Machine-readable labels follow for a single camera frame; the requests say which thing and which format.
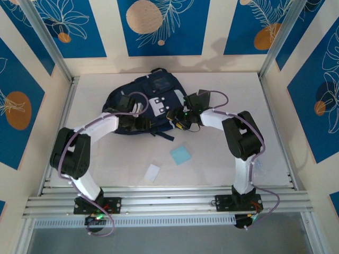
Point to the light blue sticky note pad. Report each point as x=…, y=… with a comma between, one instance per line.
x=181, y=155

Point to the navy blue backpack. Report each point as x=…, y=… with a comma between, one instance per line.
x=169, y=79

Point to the white small card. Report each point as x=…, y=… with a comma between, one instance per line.
x=152, y=173

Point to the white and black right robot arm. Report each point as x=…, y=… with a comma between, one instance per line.
x=212, y=119

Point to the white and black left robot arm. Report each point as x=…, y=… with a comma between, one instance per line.
x=100, y=127

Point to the black control board with LED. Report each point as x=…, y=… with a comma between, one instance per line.
x=95, y=222
x=246, y=221

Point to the aluminium side rail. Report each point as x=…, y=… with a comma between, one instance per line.
x=268, y=100
x=67, y=105

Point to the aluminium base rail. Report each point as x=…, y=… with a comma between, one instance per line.
x=169, y=203

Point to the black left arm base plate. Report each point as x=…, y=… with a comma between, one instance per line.
x=114, y=205

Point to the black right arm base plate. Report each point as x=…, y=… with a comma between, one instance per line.
x=225, y=202

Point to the aluminium frame post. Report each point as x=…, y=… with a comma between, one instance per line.
x=282, y=39
x=48, y=39

